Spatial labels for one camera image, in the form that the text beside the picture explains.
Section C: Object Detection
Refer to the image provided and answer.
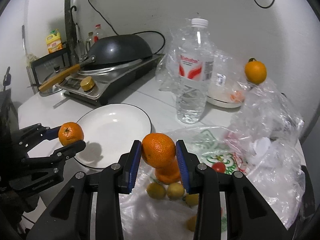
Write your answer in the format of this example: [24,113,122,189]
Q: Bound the mandarin orange bottom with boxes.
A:
[155,159,181,185]

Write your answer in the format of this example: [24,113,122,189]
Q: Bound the mandarin orange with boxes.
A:
[155,159,181,185]
[58,122,84,146]
[142,133,175,168]

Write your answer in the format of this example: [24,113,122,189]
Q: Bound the small yellow-green fruit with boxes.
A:
[184,194,199,207]
[167,183,185,200]
[185,215,197,232]
[146,183,167,200]

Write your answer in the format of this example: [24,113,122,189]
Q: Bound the cherry tomato top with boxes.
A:
[212,162,226,173]

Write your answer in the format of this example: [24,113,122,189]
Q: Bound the small yellow-green fruit bottom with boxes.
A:
[185,215,197,232]

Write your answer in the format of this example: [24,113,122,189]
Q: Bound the white plate black rim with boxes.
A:
[75,103,152,170]

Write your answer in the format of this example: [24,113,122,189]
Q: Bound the black metal shelf rack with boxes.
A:
[30,42,71,87]

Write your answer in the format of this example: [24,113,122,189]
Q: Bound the steel pot lid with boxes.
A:
[39,65,79,97]

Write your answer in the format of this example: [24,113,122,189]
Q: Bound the dark vertical pipe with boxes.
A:
[64,0,77,64]

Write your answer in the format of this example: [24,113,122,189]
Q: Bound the crumpled clear plastic bag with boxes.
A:
[227,79,305,228]

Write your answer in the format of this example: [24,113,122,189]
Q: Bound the yellow detergent bottle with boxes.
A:
[46,29,63,54]

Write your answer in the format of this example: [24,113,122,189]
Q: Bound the clear bag over white bowl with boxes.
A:
[156,24,249,108]

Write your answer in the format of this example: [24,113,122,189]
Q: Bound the dark sauce bottle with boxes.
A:
[85,32,94,52]

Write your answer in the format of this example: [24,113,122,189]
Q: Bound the clear plastic water bottle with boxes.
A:
[176,18,216,124]

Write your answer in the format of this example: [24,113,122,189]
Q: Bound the black umbrella on pipe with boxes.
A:
[70,5,79,62]

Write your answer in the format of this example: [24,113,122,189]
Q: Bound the large orange on bowl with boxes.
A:
[245,58,267,85]

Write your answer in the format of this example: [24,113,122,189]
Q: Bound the red cap oil bottle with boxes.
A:
[93,24,106,43]

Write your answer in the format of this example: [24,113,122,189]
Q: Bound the black wok with wooden handle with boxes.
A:
[37,34,154,93]

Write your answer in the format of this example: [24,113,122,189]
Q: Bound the black cooker power cable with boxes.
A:
[87,0,166,55]

